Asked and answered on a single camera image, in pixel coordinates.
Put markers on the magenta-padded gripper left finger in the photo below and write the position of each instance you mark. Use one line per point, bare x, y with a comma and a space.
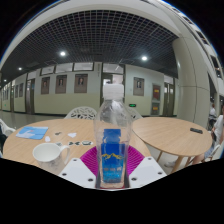
76, 171

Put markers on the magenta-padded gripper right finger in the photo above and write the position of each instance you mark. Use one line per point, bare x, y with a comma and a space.
146, 171

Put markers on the clear blue-labelled water bottle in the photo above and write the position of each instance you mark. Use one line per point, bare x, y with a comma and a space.
112, 156

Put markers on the small dark packet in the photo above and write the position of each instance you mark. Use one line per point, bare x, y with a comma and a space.
74, 143
87, 142

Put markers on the white ceramic mug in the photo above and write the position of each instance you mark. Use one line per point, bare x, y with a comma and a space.
48, 160

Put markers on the white paper scrap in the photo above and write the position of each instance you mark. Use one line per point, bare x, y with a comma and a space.
72, 135
47, 138

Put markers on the round wooden table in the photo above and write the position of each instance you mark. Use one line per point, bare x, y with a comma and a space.
170, 133

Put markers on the white lattice-back chair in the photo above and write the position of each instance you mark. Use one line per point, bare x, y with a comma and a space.
136, 114
81, 113

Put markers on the light blue booklet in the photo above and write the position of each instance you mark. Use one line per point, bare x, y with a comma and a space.
32, 132

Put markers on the small black flat device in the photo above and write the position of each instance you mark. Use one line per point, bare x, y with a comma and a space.
196, 130

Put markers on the white chair with wooden legs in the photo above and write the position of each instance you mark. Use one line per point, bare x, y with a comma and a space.
215, 151

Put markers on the black bag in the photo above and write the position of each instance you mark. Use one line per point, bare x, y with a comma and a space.
2, 141

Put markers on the person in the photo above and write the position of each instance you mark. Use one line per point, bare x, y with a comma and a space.
220, 128
212, 114

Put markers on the round ceiling lights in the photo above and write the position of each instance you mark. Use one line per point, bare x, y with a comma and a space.
62, 53

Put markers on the framed wall portraits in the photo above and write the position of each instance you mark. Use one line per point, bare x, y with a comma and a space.
81, 83

